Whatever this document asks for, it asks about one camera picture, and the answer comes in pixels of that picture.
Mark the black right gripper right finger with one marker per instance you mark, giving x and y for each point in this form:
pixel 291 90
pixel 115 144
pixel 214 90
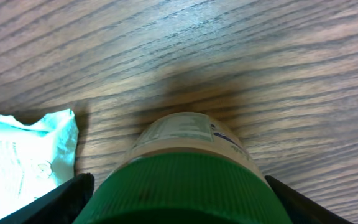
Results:
pixel 301 209

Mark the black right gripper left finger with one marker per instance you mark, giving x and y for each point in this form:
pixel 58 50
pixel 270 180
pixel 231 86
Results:
pixel 61 205

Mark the teal packet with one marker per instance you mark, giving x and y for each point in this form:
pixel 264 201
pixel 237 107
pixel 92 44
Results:
pixel 35 158

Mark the green lid small jar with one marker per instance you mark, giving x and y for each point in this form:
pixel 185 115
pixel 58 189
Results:
pixel 185 168

